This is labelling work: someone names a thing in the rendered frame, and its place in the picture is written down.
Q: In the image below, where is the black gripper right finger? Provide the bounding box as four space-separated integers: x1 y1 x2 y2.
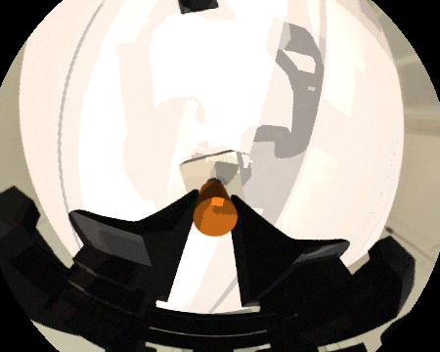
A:
231 195 350 308

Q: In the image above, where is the cream square block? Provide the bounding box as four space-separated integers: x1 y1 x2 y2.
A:
178 150 244 200

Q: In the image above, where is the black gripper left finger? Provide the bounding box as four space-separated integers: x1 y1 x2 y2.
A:
68 189 199 302

